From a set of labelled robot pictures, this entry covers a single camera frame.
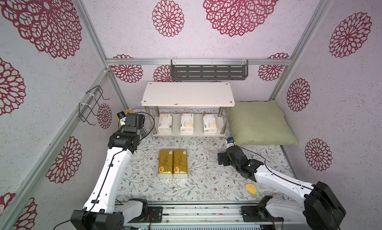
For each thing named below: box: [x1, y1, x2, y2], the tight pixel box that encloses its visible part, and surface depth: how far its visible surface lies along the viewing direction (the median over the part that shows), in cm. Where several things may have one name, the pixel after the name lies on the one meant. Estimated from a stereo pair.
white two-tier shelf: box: [141, 81, 236, 138], surface depth 99 cm
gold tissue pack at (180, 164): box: [173, 149, 189, 179], surface depth 87 cm
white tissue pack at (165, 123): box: [157, 113, 173, 133], surface depth 99 cm
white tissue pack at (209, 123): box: [202, 114, 218, 134], surface depth 99 cm
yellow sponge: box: [245, 183, 258, 195], surface depth 82 cm
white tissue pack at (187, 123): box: [180, 113, 194, 133], surface depth 99 cm
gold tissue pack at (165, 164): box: [158, 149, 174, 179], surface depth 87 cm
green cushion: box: [228, 100, 299, 146], surface depth 97 cm
